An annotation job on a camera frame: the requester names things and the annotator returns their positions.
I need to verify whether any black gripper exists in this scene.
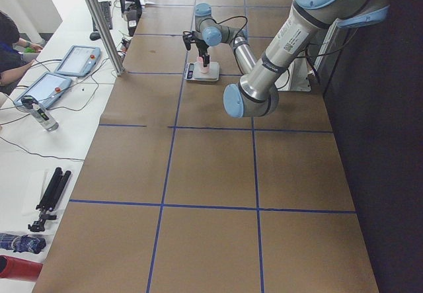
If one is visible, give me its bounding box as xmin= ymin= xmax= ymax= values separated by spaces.
xmin=194 ymin=37 xmax=210 ymax=67

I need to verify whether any pink paper cup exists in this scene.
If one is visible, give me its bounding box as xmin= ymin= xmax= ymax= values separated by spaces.
xmin=196 ymin=56 xmax=210 ymax=73

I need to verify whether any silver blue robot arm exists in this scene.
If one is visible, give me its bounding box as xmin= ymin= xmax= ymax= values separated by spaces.
xmin=182 ymin=0 xmax=389 ymax=118

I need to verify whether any digital kitchen scale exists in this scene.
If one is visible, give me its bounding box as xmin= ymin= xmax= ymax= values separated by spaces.
xmin=184 ymin=62 xmax=220 ymax=83

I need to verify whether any black monitor stand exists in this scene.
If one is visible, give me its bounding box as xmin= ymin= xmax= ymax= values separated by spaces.
xmin=120 ymin=0 xmax=142 ymax=36

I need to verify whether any black keyboard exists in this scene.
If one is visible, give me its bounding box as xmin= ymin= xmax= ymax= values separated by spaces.
xmin=98 ymin=1 xmax=113 ymax=30

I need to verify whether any black computer mouse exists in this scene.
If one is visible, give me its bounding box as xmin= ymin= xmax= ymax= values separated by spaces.
xmin=89 ymin=32 xmax=101 ymax=41

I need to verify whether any far teach pendant tablet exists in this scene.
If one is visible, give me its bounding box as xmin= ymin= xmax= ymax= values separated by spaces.
xmin=55 ymin=45 xmax=101 ymax=77

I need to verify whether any teach pendant tablet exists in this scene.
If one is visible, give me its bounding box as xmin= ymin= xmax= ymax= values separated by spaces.
xmin=55 ymin=45 xmax=101 ymax=77
xmin=13 ymin=72 xmax=72 ymax=108

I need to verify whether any near teach pendant tablet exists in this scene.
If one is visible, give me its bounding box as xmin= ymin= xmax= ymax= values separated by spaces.
xmin=13 ymin=72 xmax=72 ymax=108

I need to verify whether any clear water bottle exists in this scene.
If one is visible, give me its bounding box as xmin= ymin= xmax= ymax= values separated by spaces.
xmin=21 ymin=95 xmax=59 ymax=132

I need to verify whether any black folded tripod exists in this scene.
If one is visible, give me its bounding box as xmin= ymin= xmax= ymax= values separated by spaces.
xmin=28 ymin=167 xmax=71 ymax=232

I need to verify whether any seated person dark hair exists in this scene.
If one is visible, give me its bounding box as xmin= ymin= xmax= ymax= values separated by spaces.
xmin=1 ymin=11 xmax=43 ymax=95

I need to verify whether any blue folded umbrella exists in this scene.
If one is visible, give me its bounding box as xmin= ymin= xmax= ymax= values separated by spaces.
xmin=1 ymin=233 xmax=46 ymax=254

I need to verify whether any red cylinder bottle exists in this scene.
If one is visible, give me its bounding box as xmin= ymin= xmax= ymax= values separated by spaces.
xmin=1 ymin=255 xmax=43 ymax=282

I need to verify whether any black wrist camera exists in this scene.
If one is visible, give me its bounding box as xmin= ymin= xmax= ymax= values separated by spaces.
xmin=182 ymin=31 xmax=196 ymax=51

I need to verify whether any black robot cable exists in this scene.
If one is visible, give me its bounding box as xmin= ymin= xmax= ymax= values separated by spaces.
xmin=214 ymin=15 xmax=249 ymax=42

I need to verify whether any aluminium frame post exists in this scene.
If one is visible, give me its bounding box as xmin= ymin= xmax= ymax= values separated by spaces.
xmin=85 ymin=0 xmax=124 ymax=76

